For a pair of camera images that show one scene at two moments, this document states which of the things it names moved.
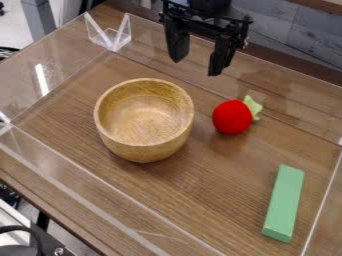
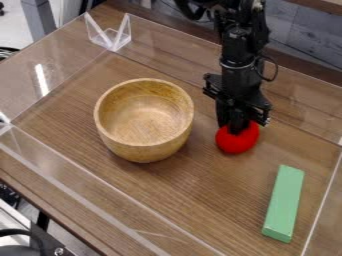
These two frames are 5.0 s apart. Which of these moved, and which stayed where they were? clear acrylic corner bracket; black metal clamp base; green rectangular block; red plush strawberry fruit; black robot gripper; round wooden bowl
Moved: red plush strawberry fruit; black robot gripper
Stayed: black metal clamp base; green rectangular block; round wooden bowl; clear acrylic corner bracket
